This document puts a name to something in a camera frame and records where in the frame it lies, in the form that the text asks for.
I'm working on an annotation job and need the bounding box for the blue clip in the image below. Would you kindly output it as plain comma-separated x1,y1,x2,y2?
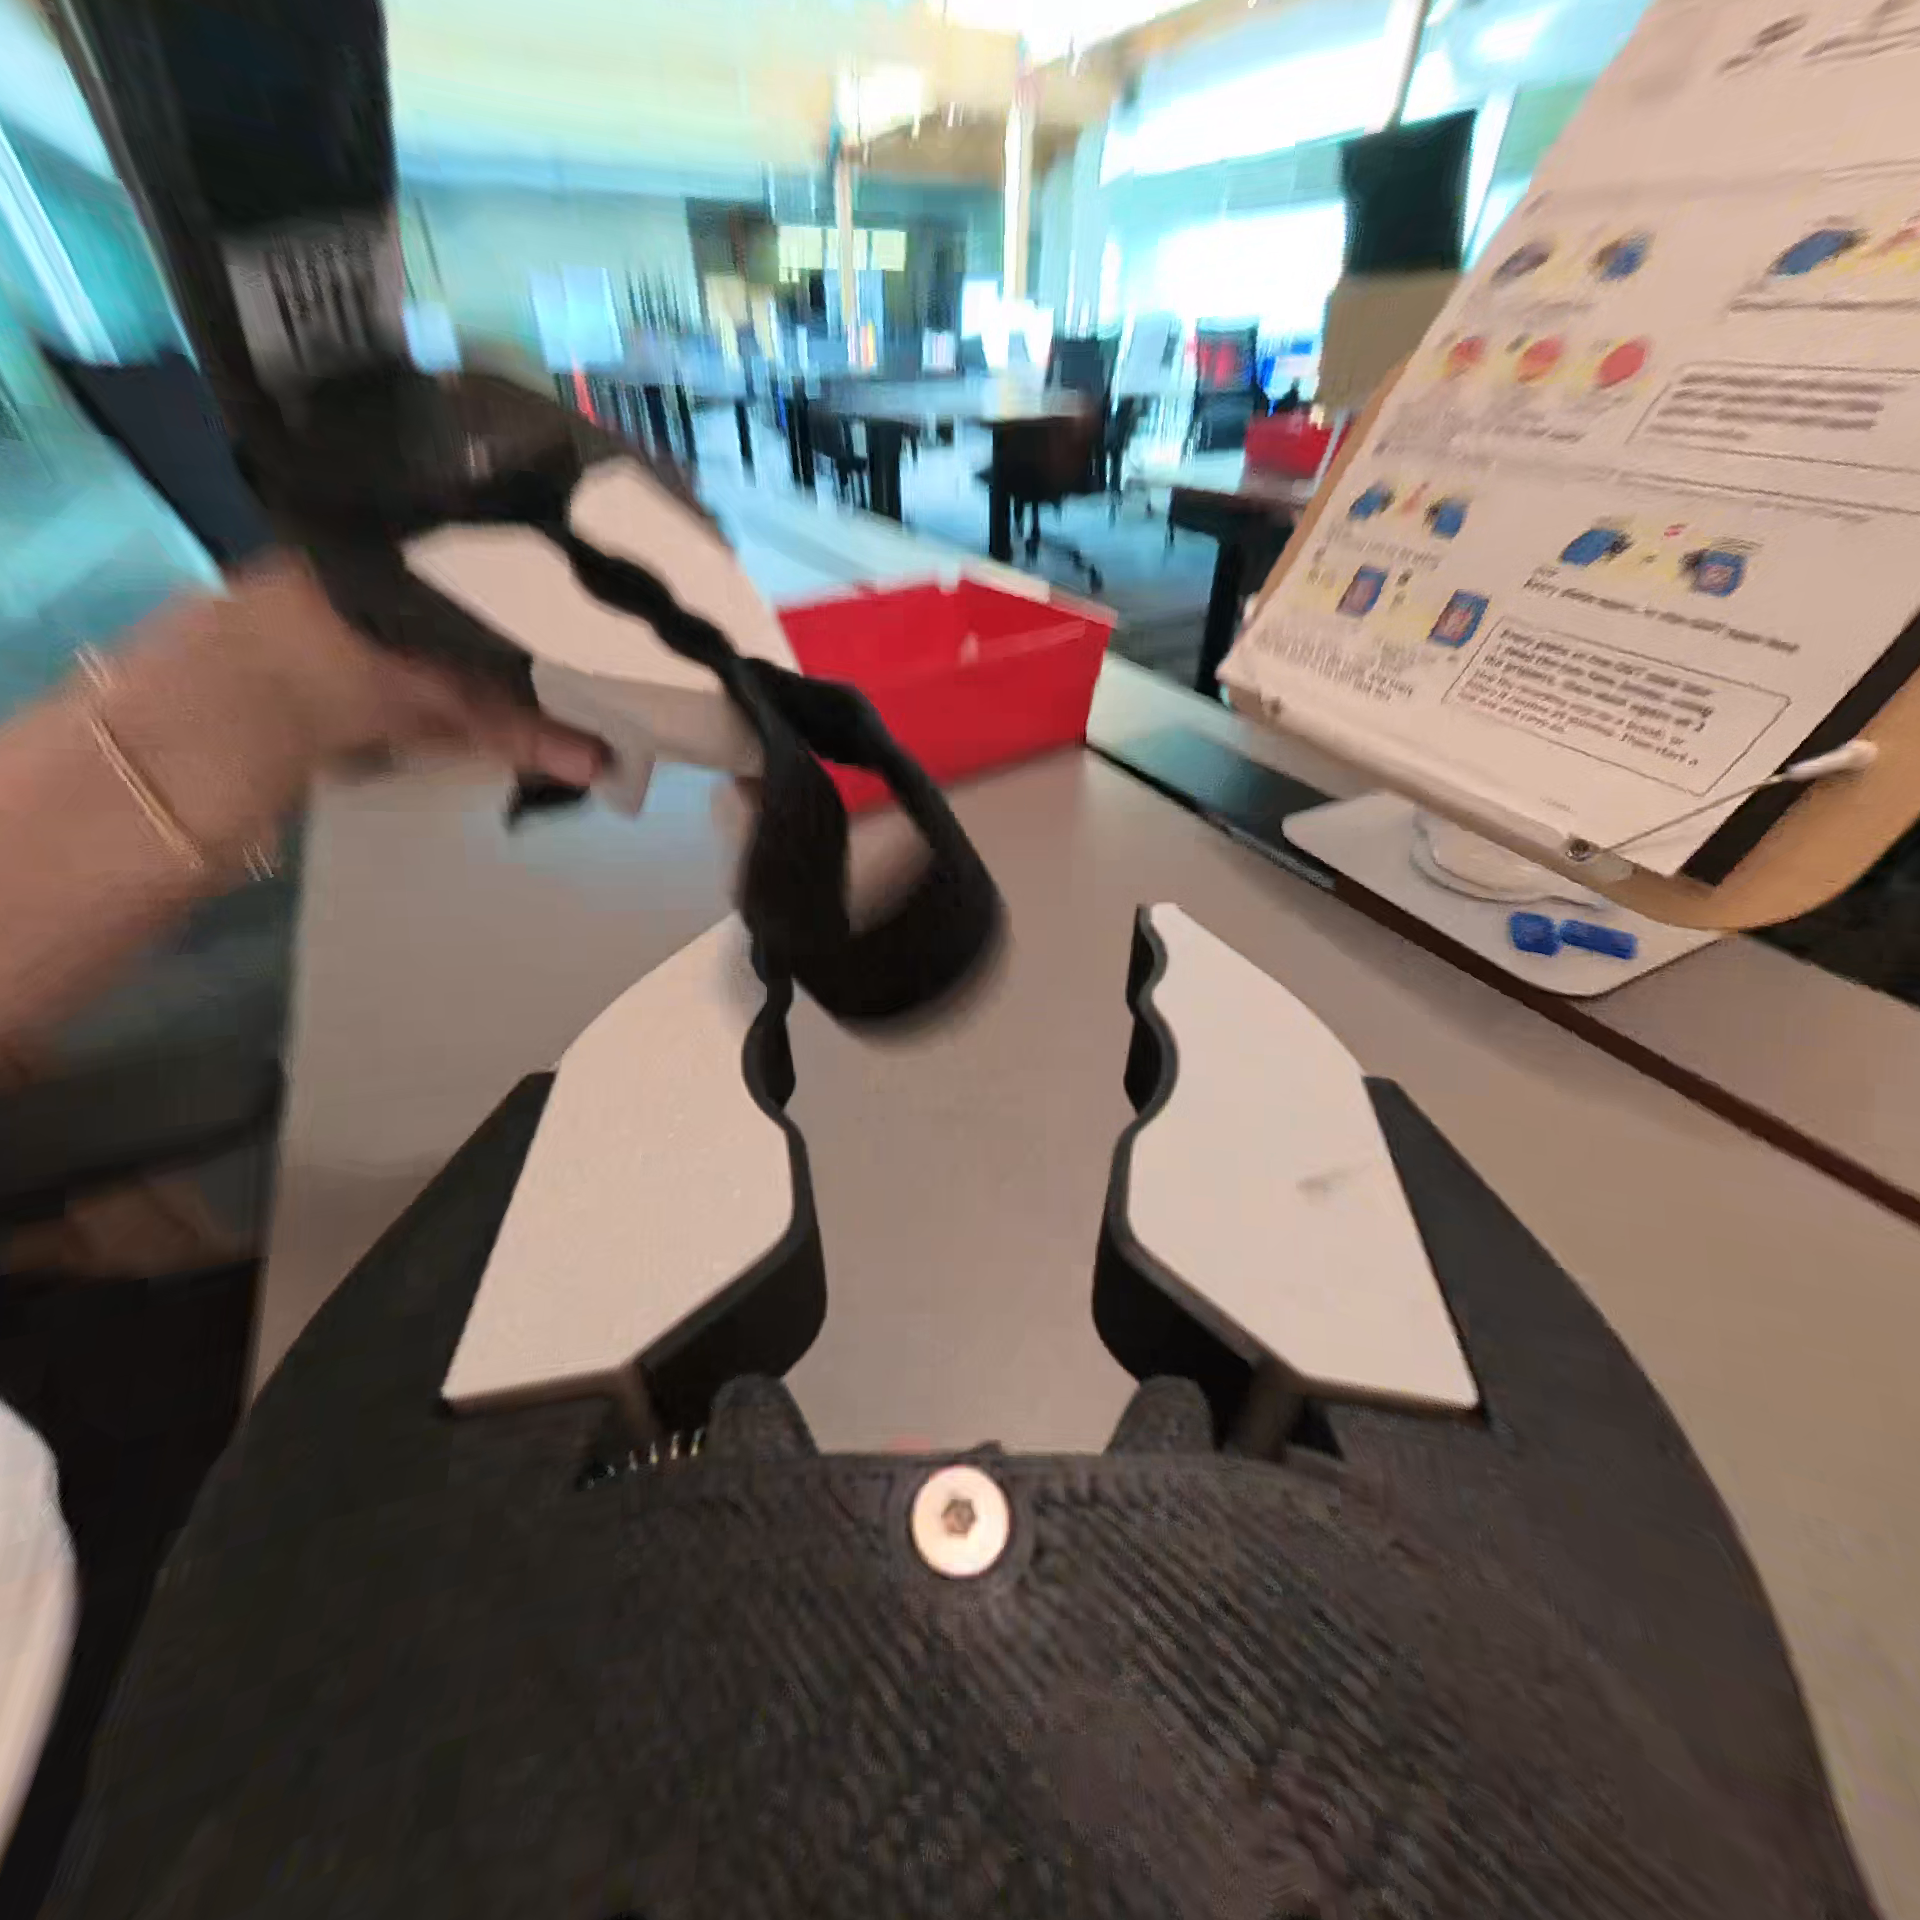
1507,908,1640,967

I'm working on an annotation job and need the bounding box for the gold chain bracelet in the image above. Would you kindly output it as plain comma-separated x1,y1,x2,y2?
75,647,285,885

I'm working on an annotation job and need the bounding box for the white stand base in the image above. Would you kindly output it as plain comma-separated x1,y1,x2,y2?
1285,789,1725,997

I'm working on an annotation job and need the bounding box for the black strap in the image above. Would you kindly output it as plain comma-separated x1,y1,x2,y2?
601,572,1005,1028

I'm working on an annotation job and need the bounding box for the person's left forearm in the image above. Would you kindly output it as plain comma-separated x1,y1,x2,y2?
0,647,272,1047

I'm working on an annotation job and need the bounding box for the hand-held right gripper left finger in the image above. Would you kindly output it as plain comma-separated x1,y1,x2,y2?
445,917,825,1411

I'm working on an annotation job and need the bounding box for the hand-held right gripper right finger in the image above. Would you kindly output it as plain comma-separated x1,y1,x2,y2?
1098,899,1480,1444

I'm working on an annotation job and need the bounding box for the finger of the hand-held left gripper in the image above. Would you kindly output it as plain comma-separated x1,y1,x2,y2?
405,525,765,818
572,457,800,681

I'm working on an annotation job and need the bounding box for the person's left hand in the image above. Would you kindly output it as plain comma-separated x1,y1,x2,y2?
181,587,608,827

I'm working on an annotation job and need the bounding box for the black chair armrest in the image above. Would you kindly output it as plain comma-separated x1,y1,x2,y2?
0,1058,292,1209

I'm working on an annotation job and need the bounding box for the instruction sheet board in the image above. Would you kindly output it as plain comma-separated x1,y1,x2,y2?
1218,0,1920,932

